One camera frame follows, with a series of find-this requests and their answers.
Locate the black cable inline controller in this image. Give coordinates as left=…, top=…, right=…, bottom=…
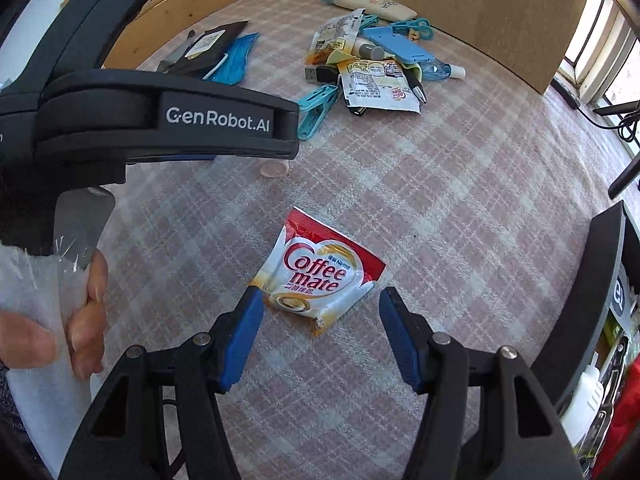
left=550, top=78, right=580, bottom=110

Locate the blue flat sachet pack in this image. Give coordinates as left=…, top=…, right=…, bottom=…
left=203, top=32, right=259, bottom=86

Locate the red fabric pouch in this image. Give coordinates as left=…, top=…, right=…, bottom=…
left=593, top=356, right=640, bottom=479

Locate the black storage box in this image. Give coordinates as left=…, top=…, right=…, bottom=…
left=530, top=199, right=640, bottom=478

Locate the orange white sachet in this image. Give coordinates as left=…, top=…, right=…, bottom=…
left=337, top=58, right=421, bottom=114
left=305, top=9, right=364, bottom=65

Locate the small tube grey cap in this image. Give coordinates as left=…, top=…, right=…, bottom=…
left=352, top=37, right=385, bottom=61

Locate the small clear blue bottle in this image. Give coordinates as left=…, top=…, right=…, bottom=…
left=419, top=58, right=466, bottom=81

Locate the black ballpoint pen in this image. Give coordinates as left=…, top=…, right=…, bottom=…
left=402, top=68, right=427, bottom=104

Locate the black wet wipes pack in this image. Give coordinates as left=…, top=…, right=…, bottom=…
left=168, top=21, right=248, bottom=79

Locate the Coffee mate red sachet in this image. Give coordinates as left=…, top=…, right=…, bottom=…
left=250, top=207, right=386, bottom=336

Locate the teal clothespin at back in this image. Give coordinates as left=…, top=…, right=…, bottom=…
left=390, top=18, right=434, bottom=41

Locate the white sunscreen bottle blue cap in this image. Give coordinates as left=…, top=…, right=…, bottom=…
left=322, top=0, right=418, bottom=22

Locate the white plastic bottle in box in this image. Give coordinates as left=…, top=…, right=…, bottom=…
left=561, top=364, right=604, bottom=448

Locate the wooden side panel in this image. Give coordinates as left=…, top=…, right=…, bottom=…
left=104, top=0, right=238, bottom=68

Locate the plaid pink tablecloth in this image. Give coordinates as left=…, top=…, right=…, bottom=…
left=46, top=0, right=637, bottom=480

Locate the teal clothespin near front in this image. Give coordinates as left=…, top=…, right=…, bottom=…
left=297, top=84, right=341, bottom=141

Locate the teal clothespin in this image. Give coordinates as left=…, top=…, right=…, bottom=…
left=390, top=18, right=434, bottom=41
left=297, top=84, right=341, bottom=141

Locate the left human hand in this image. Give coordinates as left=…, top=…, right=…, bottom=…
left=1, top=249, right=108, bottom=382

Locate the pink round cap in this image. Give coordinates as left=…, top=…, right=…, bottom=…
left=258, top=159, right=290, bottom=179

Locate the grey small pouch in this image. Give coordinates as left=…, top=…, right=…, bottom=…
left=156, top=29, right=195, bottom=73

